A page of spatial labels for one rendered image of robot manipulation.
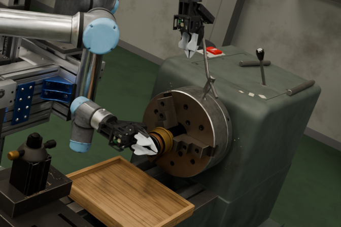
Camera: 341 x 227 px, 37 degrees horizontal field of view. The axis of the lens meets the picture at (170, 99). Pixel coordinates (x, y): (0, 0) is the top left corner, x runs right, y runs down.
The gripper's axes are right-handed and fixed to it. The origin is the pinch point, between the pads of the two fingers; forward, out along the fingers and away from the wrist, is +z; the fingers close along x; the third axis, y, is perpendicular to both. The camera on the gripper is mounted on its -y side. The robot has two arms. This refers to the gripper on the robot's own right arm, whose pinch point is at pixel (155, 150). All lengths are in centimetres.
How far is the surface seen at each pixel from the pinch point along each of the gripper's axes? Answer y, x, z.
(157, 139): -1.4, 3.1, -1.5
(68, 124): -138, -108, -165
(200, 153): -11.9, 1.2, 10.1
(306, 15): -348, 2, -91
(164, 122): -8.2, 6.0, -4.8
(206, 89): -19.4, 19.2, 0.8
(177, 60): -36.2, 17.7, -24.0
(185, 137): -13.4, 2.6, 2.2
